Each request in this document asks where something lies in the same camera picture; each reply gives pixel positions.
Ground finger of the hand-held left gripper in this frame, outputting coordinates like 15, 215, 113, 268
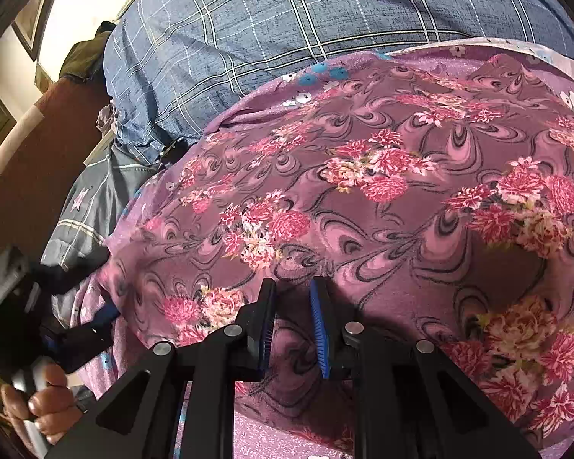
40, 247, 114, 298
52, 303, 121, 374

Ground mauve floral shirt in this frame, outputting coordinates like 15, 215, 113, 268
100, 52, 574, 451

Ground lavender cloth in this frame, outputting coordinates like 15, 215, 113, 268
96, 102, 118, 137

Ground wooden picture frame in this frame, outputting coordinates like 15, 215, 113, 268
11, 0, 61, 61

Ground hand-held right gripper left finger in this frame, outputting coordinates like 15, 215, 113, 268
43, 277, 277, 459

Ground person's left hand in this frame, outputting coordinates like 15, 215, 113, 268
1, 364, 86, 446

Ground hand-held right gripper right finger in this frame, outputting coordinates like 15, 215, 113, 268
308, 275, 542, 459

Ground purple floral bedsheet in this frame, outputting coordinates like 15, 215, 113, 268
71, 38, 574, 459

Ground brown padded headboard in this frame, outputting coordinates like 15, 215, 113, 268
0, 79, 114, 250

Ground blue plaid quilt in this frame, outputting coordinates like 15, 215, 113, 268
103, 0, 574, 164

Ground grey striped cloth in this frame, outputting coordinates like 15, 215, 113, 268
41, 134, 169, 317

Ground olive green cloth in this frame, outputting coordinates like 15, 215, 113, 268
59, 21, 118, 83

